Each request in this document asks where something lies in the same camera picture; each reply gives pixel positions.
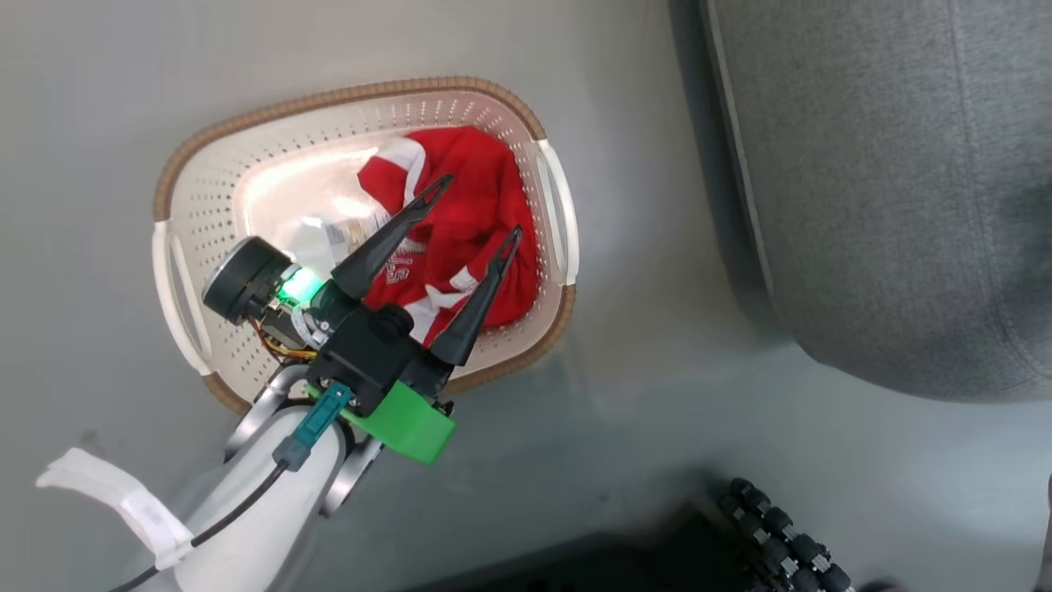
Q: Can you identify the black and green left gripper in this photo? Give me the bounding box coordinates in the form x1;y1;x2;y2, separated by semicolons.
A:
201;173;524;467

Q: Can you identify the white perforated laundry basket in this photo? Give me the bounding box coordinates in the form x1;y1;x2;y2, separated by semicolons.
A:
152;76;580;416

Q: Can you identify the grey fabric sofa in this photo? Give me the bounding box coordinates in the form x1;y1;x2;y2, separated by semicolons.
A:
667;0;1052;404

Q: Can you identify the red and white jersey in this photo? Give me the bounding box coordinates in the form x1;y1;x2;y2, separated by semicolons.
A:
357;125;540;346

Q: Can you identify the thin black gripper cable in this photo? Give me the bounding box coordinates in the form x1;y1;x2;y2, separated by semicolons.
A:
107;382;354;592

